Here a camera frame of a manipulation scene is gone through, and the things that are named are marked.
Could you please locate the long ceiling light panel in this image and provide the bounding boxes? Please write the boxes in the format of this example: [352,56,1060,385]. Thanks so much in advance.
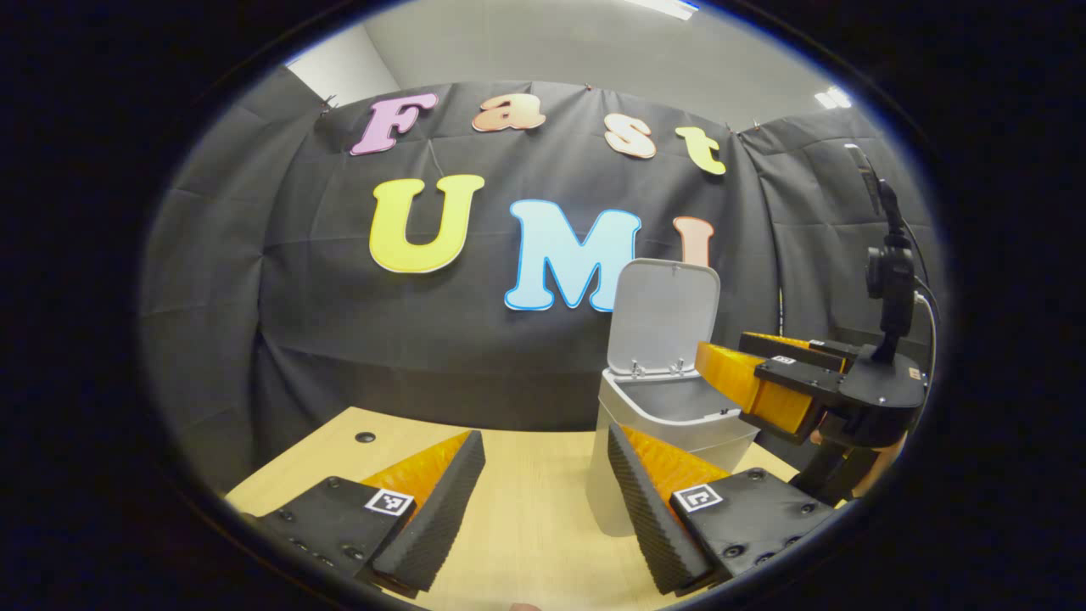
[624,0,701,20]

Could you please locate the black camera cable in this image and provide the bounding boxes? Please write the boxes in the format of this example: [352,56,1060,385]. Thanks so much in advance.
[899,219,943,308]

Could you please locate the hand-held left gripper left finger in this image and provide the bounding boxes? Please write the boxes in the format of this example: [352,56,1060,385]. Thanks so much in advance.
[242,429,487,595]

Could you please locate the wooden desktop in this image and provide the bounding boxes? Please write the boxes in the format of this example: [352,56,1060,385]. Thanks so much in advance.
[225,406,849,611]

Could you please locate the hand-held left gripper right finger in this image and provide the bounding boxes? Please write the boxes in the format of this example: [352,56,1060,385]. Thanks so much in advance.
[607,423,837,595]

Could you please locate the white cable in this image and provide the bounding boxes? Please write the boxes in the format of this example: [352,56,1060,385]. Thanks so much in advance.
[913,291,939,384]

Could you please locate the white desktop garbage bin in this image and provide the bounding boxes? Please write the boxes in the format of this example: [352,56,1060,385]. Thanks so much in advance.
[585,258,760,537]

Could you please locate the black backdrop cloth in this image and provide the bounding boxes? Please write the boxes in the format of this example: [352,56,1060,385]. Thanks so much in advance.
[140,64,947,497]

